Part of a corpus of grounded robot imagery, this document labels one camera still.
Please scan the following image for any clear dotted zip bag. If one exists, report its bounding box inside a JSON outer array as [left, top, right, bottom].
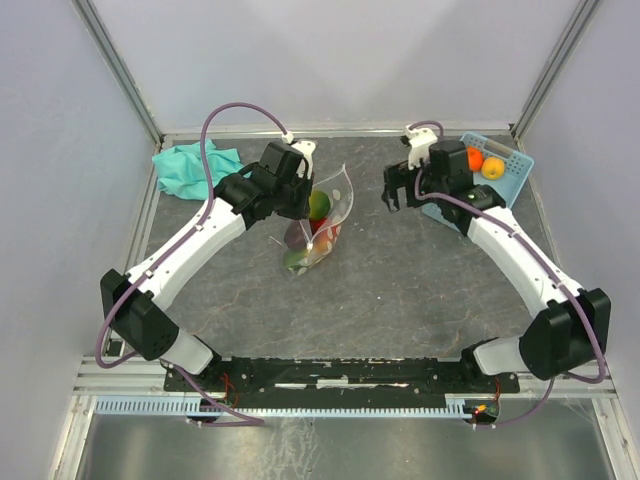
[[282, 164, 354, 276]]

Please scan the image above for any dark purple avocado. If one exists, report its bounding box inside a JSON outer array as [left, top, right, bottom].
[[284, 221, 308, 251]]

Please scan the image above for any red strawberry pear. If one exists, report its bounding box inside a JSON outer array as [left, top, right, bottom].
[[310, 218, 342, 255]]

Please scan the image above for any green orange mango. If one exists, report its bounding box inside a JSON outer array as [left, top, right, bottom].
[[282, 249, 310, 273]]

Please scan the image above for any light blue plastic basket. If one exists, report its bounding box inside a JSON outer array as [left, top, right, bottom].
[[408, 127, 534, 207]]

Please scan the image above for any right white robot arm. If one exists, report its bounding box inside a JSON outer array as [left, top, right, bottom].
[[382, 130, 611, 391]]

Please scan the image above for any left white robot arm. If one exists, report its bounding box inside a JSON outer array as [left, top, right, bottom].
[[100, 140, 316, 390]]

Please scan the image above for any orange tangerine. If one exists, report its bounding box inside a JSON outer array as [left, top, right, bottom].
[[466, 146, 484, 172]]

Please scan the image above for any teal crumpled cloth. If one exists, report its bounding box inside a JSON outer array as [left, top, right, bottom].
[[152, 139, 243, 201]]

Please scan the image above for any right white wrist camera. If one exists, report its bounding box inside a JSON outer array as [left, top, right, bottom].
[[404, 125, 438, 171]]

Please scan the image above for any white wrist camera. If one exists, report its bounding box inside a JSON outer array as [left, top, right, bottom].
[[404, 125, 438, 171], [281, 132, 317, 179]]

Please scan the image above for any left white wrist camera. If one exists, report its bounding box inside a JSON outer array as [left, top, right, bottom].
[[281, 132, 317, 179]]

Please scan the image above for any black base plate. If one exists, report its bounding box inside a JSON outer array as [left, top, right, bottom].
[[192, 357, 520, 408]]

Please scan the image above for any light blue cable duct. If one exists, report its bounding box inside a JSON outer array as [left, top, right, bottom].
[[94, 395, 472, 420]]

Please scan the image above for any aluminium frame rail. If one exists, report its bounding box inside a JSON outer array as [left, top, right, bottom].
[[72, 355, 616, 397]]

